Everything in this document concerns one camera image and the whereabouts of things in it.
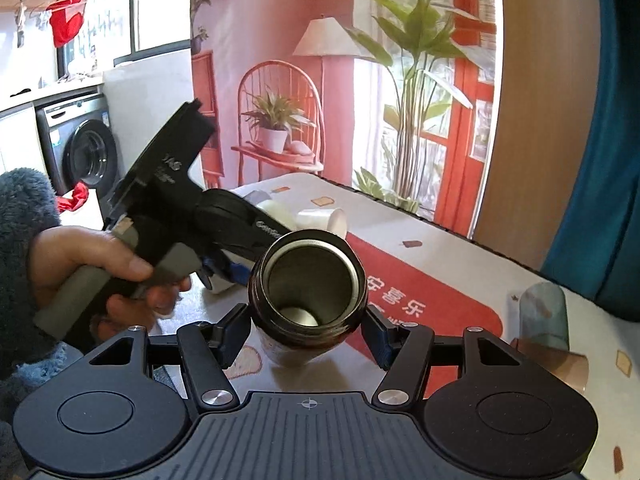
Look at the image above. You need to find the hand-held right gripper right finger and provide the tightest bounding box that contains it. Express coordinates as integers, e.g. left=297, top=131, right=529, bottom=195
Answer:
left=361, top=305, right=523, bottom=408

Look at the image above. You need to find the printed tablecloth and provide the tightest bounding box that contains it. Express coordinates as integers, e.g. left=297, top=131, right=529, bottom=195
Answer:
left=150, top=172, right=640, bottom=480

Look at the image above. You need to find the dark brown steel-lined cup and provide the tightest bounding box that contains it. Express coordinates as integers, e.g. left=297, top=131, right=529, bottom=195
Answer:
left=247, top=230, right=370, bottom=367

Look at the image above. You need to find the wooden board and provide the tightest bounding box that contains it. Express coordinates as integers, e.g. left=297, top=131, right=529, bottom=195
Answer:
left=472, top=0, right=602, bottom=272

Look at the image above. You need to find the blue curtain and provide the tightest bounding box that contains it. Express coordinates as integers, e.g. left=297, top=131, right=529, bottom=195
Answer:
left=542, top=0, right=640, bottom=322

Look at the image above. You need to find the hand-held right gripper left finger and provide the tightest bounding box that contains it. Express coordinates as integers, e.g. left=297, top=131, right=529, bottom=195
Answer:
left=87, top=304, right=251, bottom=411

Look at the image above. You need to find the wall poster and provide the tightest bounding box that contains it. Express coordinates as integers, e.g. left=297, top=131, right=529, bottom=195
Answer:
left=190, top=0, right=504, bottom=241

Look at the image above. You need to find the translucent pale green cup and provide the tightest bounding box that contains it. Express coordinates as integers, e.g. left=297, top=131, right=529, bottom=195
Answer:
left=517, top=282, right=571, bottom=351

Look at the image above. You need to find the white cabinet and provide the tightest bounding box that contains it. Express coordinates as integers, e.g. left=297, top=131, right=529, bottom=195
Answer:
left=0, top=101, right=50, bottom=181

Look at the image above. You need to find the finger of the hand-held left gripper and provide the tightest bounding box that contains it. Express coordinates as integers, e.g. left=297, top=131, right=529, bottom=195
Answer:
left=199, top=254, right=254, bottom=289

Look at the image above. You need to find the grey washing machine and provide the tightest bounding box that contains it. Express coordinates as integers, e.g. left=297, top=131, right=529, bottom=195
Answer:
left=35, top=92, right=121, bottom=200

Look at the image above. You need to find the person's left hand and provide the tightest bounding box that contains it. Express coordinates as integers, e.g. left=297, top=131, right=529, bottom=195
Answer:
left=27, top=226, right=193, bottom=342

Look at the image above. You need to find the person's left forearm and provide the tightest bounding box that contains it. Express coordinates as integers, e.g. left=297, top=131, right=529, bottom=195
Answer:
left=0, top=167, right=101, bottom=480

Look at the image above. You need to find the white paper cup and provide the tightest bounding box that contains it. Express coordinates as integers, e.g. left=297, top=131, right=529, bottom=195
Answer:
left=252, top=198, right=297, bottom=232
left=295, top=207, right=347, bottom=237

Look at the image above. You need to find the red hanging cloth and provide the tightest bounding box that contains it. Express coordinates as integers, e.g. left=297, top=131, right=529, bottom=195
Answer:
left=46, top=0, right=87, bottom=49

